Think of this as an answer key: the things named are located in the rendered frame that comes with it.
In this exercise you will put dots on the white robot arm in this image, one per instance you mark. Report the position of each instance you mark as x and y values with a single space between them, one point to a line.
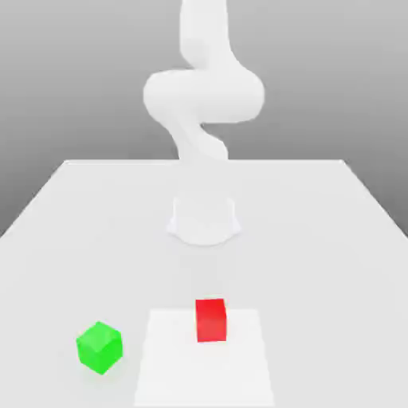
204 95

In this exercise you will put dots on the small red cube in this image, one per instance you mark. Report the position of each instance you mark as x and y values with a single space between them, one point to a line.
210 320

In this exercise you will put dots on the small green cube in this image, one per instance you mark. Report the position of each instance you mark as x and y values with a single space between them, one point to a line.
99 348

